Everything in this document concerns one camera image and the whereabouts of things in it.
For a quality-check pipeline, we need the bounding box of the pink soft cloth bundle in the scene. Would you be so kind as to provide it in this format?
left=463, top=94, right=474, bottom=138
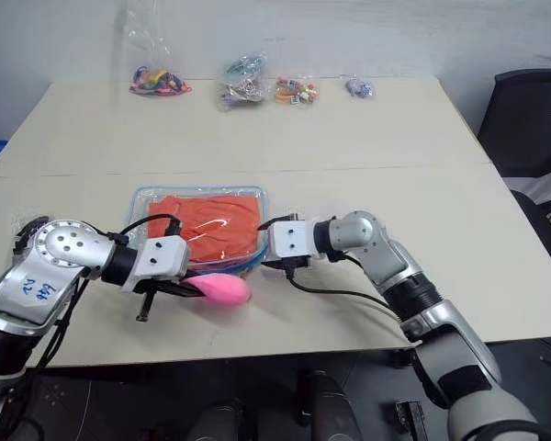
left=185, top=273, right=253, bottom=308

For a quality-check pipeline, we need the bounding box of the black metal bracket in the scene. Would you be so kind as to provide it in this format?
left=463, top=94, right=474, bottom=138
left=393, top=399, right=424, bottom=441

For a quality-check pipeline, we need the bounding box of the bag of colourful hair ties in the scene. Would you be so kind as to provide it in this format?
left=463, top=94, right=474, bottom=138
left=114, top=0, right=195, bottom=98

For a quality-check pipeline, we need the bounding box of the dark rounded shape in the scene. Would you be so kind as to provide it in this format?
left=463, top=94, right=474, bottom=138
left=297, top=368, right=365, bottom=441
left=186, top=398, right=245, bottom=441

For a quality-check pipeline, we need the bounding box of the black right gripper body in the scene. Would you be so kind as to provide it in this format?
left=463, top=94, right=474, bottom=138
left=275, top=254, right=311, bottom=278

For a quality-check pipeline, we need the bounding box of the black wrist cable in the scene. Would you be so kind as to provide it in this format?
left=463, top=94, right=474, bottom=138
left=284, top=267, right=399, bottom=319
left=118, top=212, right=184, bottom=242

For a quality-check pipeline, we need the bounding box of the bag of orange small toys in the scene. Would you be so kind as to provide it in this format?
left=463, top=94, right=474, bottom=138
left=274, top=75, right=321, bottom=107

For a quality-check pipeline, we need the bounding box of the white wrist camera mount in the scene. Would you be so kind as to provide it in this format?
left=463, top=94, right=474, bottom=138
left=267, top=219, right=317, bottom=260
left=118, top=235, right=192, bottom=295

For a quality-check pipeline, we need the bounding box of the small bag of blue beads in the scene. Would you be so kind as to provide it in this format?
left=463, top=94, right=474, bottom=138
left=343, top=74, right=378, bottom=99

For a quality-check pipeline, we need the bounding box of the black mesh office chair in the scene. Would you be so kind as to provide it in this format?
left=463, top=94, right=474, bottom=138
left=477, top=68, right=551, bottom=259

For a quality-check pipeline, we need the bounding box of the bag of metal keychains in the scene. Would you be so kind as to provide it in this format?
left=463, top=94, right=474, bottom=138
left=217, top=51, right=268, bottom=110

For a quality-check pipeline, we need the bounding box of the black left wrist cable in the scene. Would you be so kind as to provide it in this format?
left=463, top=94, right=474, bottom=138
left=118, top=212, right=184, bottom=242

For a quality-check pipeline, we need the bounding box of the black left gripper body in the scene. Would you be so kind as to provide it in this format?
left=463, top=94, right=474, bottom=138
left=131, top=274, right=190, bottom=299

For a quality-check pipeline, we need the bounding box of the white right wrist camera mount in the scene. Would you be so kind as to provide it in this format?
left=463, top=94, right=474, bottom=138
left=267, top=219, right=317, bottom=260

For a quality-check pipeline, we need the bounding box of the clear plastic zipper pouch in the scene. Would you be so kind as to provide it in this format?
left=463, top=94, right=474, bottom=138
left=127, top=184, right=272, bottom=277

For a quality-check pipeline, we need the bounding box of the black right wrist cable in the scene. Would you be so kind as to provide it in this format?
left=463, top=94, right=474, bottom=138
left=284, top=267, right=399, bottom=319

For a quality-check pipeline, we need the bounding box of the black left arm cable bundle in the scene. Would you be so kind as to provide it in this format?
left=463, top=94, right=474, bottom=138
left=35, top=275, right=89, bottom=371

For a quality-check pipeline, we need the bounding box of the orange cloth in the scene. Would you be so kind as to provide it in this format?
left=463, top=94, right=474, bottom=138
left=146, top=194, right=264, bottom=265

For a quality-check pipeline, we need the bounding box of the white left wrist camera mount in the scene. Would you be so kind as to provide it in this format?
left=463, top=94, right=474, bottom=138
left=118, top=235, right=192, bottom=295

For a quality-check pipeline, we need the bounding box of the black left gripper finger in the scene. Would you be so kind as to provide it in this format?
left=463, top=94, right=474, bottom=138
left=154, top=280, right=208, bottom=300
left=135, top=290, right=157, bottom=323

